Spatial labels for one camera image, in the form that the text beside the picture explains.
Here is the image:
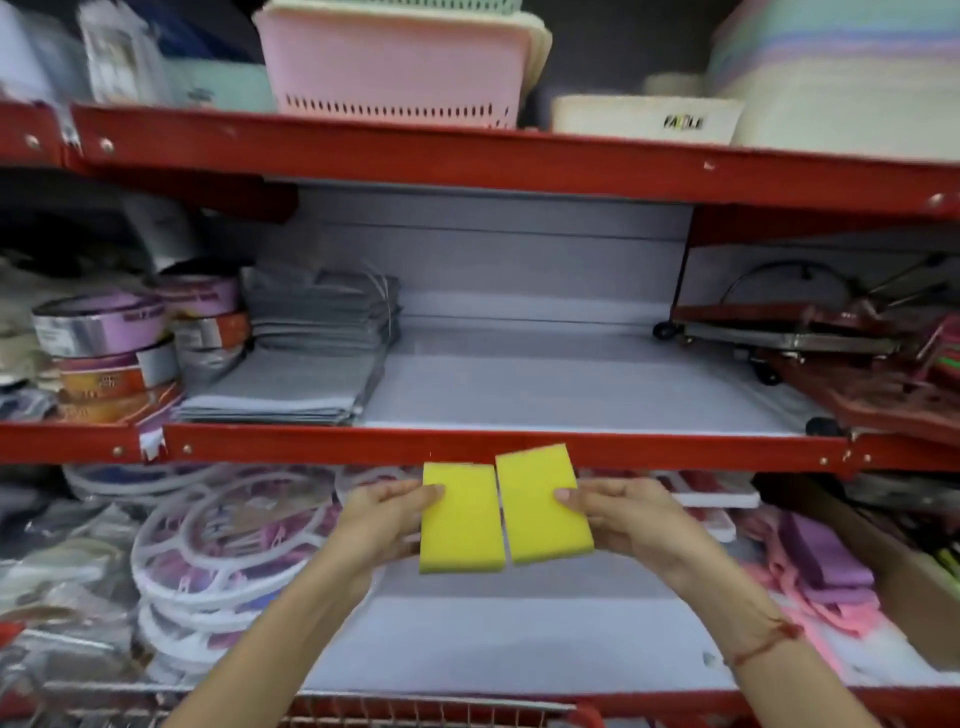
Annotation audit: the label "person's left hand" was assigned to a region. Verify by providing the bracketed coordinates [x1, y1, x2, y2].
[328, 478, 446, 584]

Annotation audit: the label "person's right hand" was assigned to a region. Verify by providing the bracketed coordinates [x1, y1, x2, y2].
[554, 476, 723, 595]

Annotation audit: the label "yellow sponge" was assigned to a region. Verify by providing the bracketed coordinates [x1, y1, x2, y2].
[494, 443, 596, 566]
[418, 461, 508, 576]

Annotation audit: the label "person's left forearm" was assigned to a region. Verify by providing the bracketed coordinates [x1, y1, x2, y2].
[161, 547, 378, 728]

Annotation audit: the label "person's right forearm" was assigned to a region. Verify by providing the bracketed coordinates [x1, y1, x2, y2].
[660, 553, 885, 728]

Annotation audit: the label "white flat boxes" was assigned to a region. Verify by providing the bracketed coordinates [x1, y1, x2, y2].
[651, 470, 763, 545]

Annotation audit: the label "stack of folded grey sheets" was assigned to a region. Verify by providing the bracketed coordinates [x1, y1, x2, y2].
[174, 346, 388, 428]

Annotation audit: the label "stack of white peg hangers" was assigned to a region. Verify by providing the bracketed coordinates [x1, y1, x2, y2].
[63, 462, 423, 680]

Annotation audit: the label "stack of grey foil bags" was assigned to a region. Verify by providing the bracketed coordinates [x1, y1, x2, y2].
[240, 262, 403, 355]

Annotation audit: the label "pink and purple cloths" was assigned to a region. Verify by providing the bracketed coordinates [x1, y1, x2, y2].
[738, 502, 888, 640]

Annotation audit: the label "red folding trolleys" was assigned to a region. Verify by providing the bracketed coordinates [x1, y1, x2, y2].
[651, 253, 960, 451]

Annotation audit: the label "red metal shelf rack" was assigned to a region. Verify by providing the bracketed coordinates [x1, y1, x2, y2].
[0, 99, 960, 728]

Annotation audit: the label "brown cardboard box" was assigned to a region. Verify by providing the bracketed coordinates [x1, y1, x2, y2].
[756, 472, 960, 670]

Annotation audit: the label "pile of clear plastic bags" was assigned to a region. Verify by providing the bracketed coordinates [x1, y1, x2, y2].
[0, 468, 145, 680]

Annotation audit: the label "white box with label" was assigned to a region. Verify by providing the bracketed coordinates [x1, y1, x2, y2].
[549, 93, 745, 147]

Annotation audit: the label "pink plastic basket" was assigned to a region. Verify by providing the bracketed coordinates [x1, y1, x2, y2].
[252, 6, 532, 130]

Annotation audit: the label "cream plastic basket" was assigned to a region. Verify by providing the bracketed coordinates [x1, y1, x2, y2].
[266, 0, 554, 99]

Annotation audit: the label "teal box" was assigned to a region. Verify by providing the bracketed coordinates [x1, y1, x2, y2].
[163, 58, 278, 115]

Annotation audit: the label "stack of pastel plastic basins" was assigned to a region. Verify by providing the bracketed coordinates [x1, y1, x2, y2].
[705, 0, 960, 163]

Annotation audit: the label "clear plastic packets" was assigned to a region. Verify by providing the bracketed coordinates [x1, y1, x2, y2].
[0, 0, 175, 108]

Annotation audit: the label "red wire shopping cart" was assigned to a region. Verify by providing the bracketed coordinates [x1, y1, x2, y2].
[0, 678, 605, 728]

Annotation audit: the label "red string bracelet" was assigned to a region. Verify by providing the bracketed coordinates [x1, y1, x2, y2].
[723, 618, 805, 669]

